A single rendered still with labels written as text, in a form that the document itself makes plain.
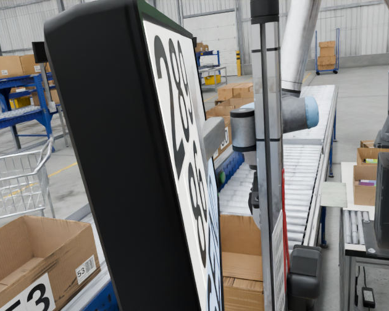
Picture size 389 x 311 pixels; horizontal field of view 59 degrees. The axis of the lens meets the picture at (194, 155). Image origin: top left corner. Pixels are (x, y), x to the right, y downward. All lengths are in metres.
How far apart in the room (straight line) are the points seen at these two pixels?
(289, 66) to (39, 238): 0.98
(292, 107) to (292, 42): 0.22
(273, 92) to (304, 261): 0.37
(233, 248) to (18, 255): 0.76
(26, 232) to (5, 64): 5.57
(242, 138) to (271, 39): 0.16
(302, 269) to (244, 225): 0.60
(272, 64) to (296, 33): 0.55
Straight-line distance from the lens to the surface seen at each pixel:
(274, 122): 0.58
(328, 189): 1.94
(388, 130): 1.35
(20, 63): 6.95
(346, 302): 1.60
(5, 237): 1.29
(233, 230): 1.34
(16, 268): 1.34
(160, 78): 0.20
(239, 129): 0.59
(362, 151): 2.33
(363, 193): 1.78
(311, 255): 0.79
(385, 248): 1.47
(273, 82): 0.57
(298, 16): 1.11
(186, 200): 0.22
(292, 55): 1.10
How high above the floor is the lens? 1.52
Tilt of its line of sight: 17 degrees down
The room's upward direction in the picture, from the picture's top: 6 degrees counter-clockwise
